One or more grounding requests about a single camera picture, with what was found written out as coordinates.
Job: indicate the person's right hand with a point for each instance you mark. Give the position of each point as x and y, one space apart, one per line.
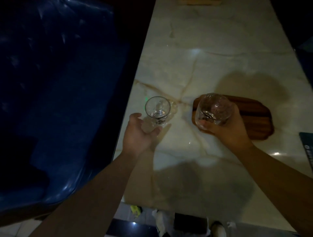
232 134

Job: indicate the person's left hand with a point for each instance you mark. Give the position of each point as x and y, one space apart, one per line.
137 139

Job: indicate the person's left thumb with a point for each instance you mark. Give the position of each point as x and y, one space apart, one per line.
156 131

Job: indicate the person's right thumb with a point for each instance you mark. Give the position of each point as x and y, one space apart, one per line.
207 125

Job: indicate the clear round glass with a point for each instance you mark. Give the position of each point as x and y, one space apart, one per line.
214 108

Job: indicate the person's right forearm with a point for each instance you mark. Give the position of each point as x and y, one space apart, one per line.
281 180

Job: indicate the person's left forearm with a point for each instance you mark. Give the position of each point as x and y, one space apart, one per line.
97 197

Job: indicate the clear drinking glass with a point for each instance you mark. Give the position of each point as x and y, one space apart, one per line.
157 109

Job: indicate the brown wooden tray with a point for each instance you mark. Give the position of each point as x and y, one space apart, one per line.
256 119

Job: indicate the yellow crumpled wrapper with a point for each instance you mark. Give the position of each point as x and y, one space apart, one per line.
136 211

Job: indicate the white crumpled plastic bag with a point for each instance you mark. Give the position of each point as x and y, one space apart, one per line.
161 222

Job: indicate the black box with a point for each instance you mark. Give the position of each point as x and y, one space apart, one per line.
189 225

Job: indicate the dark glossy stool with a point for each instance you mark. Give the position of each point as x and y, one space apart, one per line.
132 229

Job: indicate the blue leather sofa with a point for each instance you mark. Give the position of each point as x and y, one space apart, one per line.
61 97

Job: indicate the person's white shoe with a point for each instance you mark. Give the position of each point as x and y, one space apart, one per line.
218 230

